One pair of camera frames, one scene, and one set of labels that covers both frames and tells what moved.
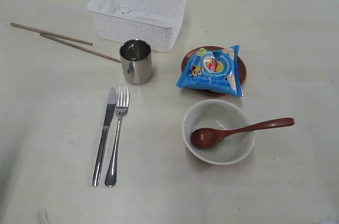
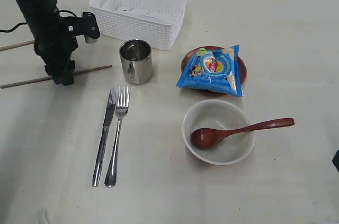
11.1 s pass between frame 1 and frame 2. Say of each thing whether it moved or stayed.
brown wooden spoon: stayed
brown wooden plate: moved
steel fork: stayed
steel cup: stayed
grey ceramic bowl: stayed
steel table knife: stayed
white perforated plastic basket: stayed
